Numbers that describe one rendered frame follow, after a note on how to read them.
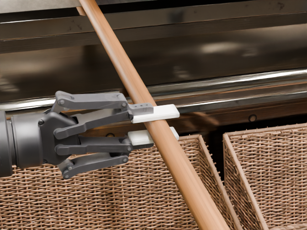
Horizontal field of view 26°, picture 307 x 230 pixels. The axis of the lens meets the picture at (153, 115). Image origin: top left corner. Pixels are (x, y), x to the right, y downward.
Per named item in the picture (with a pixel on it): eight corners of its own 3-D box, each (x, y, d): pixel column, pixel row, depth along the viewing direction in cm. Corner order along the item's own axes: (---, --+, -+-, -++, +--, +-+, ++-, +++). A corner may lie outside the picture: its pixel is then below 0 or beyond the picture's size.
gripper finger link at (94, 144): (56, 146, 92) (55, 155, 92) (134, 147, 95) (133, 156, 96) (53, 132, 95) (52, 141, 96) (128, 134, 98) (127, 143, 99)
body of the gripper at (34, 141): (6, 103, 93) (72, 96, 95) (12, 154, 97) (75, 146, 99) (10, 128, 87) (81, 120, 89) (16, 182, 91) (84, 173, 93)
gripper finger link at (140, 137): (132, 141, 95) (132, 146, 95) (179, 136, 97) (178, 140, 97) (127, 131, 98) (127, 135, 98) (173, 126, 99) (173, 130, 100)
